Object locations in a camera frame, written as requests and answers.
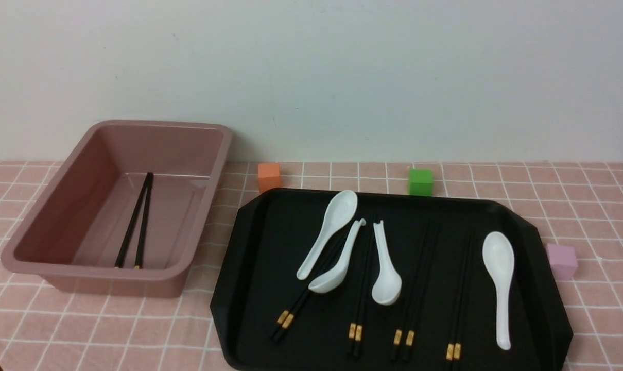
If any pink rectangular plastic bin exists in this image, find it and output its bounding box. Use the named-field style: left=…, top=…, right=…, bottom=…
left=1, top=120, right=232, bottom=298

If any black plastic tray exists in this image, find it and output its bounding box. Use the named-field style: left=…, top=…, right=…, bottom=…
left=210, top=188, right=574, bottom=370

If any white ceramic spoon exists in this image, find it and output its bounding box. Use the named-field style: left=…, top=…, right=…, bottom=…
left=371, top=221, right=403, bottom=306
left=308, top=218, right=366, bottom=294
left=297, top=190, right=358, bottom=280
left=482, top=231, right=515, bottom=351

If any pink cube block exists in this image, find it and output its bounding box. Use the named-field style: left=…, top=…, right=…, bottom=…
left=545, top=244, right=578, bottom=281

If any orange cube block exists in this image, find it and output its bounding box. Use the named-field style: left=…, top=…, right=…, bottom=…
left=257, top=162, right=282, bottom=193

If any pink checkered tablecloth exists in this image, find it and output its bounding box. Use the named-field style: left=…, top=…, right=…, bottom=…
left=0, top=160, right=623, bottom=370

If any green cube block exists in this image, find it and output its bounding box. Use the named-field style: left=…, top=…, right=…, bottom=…
left=408, top=168, right=434, bottom=196

